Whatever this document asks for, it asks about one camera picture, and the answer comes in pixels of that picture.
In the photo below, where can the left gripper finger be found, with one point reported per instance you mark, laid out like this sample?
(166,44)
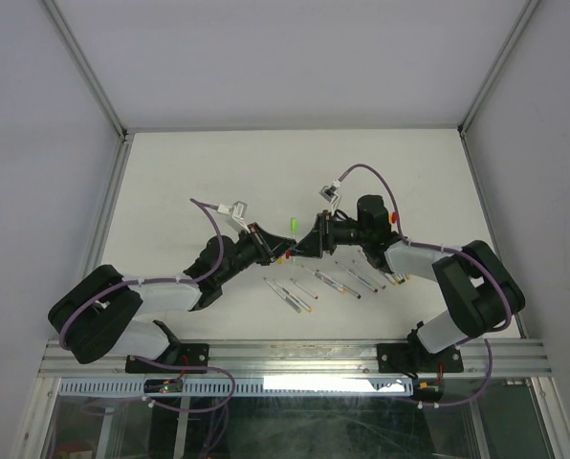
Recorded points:
(272,241)
(276,251)

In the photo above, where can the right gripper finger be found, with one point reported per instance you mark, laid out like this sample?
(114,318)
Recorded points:
(313,239)
(308,251)

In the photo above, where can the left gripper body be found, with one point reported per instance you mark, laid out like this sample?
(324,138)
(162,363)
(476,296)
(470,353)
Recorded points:
(253,246)

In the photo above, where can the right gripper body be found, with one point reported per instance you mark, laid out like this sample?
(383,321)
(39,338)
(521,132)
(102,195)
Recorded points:
(329,233)

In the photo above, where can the yellow capped pen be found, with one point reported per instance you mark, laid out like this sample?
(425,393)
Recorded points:
(302,304)

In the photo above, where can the green capped pen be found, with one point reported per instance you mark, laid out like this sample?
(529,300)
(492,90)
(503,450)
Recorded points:
(282,295)

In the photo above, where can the purple pen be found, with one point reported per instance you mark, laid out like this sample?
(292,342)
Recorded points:
(365,277)

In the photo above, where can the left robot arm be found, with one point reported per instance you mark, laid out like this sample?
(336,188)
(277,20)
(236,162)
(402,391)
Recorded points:
(102,314)

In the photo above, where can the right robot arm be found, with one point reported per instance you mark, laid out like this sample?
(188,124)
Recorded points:
(480,295)

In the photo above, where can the opened pen with orange end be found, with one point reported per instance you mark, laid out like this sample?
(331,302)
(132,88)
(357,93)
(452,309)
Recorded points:
(325,279)

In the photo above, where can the opened black pen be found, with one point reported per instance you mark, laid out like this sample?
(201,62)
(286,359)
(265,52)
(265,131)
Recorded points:
(346,280)

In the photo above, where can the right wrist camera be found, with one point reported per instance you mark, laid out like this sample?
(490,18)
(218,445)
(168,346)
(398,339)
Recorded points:
(331,194)

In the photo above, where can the aluminium front rail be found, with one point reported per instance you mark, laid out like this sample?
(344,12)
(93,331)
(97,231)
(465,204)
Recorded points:
(510,358)

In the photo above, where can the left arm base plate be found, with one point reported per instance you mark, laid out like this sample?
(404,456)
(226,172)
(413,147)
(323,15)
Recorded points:
(172,360)

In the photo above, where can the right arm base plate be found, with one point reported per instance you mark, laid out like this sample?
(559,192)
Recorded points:
(411,359)

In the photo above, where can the left frame post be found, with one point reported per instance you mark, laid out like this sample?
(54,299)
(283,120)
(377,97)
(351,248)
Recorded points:
(68,38)

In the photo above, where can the frame post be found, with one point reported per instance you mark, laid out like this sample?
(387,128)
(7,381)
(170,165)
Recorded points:
(500,62)
(68,38)

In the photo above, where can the slotted cable duct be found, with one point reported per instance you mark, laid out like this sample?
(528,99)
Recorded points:
(246,387)

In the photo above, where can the right frame post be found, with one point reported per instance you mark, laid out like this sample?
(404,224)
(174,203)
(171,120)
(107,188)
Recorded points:
(500,62)

